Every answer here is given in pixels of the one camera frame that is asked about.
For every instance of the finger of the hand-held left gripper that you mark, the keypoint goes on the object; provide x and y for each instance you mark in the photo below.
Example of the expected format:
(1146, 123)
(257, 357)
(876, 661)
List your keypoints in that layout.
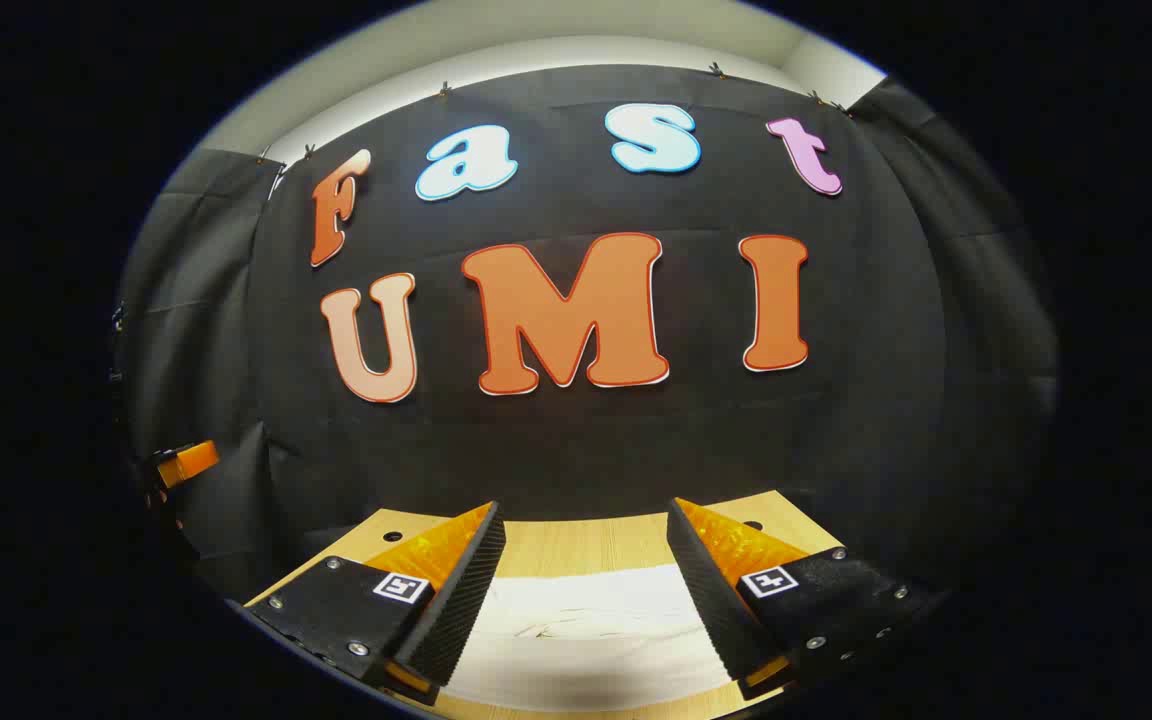
(191, 462)

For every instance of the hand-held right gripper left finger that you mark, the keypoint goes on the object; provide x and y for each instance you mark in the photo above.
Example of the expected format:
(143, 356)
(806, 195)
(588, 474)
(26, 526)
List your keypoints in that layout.
(461, 600)

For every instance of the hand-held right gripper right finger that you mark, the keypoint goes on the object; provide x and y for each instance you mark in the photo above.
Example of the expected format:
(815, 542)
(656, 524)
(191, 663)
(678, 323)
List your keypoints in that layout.
(711, 600)

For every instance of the white jeans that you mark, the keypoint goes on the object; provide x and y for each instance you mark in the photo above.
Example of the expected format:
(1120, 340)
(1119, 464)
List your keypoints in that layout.
(586, 640)

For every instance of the black backdrop cloth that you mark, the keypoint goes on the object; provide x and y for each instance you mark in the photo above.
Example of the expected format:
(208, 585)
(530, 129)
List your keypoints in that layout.
(536, 450)

